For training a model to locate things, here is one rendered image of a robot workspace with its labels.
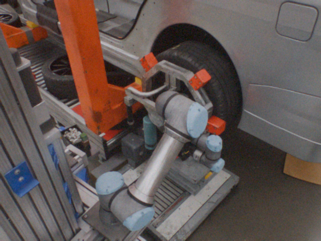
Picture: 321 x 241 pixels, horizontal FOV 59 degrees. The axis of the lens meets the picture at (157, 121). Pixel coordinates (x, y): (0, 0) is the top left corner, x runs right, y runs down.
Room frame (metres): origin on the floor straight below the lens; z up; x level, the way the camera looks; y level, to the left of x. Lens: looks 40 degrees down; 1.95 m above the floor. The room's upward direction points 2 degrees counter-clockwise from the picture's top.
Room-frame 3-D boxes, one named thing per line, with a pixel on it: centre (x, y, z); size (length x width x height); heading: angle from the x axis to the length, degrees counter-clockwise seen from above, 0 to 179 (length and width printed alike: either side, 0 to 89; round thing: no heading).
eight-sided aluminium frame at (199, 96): (1.48, -0.11, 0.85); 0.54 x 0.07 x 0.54; 44
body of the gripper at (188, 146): (1.10, -0.16, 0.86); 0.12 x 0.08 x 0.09; 44
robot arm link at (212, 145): (1.00, -0.26, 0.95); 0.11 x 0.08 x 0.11; 42
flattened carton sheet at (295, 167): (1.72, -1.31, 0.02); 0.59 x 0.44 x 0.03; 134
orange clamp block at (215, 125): (1.26, -0.34, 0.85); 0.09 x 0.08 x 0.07; 44
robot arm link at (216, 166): (0.98, -0.27, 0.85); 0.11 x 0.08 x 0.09; 44
